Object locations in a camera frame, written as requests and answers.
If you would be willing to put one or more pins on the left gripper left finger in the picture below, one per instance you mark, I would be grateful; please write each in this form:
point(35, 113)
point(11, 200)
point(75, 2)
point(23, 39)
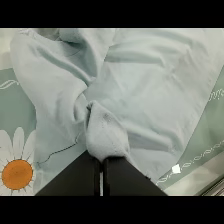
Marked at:
point(80, 178)

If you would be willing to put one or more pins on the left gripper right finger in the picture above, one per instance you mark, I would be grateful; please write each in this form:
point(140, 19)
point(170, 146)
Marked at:
point(128, 180)

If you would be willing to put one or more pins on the pale blue shirt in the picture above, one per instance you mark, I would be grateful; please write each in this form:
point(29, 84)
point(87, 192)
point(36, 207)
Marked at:
point(140, 86)

